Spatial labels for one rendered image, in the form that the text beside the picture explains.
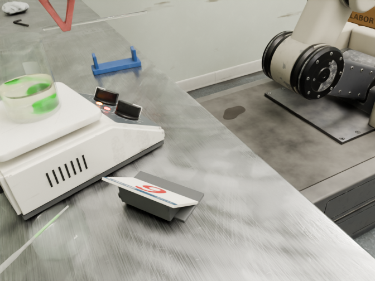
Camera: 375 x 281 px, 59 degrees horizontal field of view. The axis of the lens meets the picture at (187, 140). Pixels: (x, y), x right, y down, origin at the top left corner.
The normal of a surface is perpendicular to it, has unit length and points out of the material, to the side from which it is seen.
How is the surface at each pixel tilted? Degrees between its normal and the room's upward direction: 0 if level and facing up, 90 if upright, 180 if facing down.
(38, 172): 90
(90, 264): 0
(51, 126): 0
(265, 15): 90
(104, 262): 0
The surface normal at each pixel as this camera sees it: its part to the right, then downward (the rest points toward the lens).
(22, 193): 0.67, 0.40
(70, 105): -0.06, -0.81
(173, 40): 0.45, 0.50
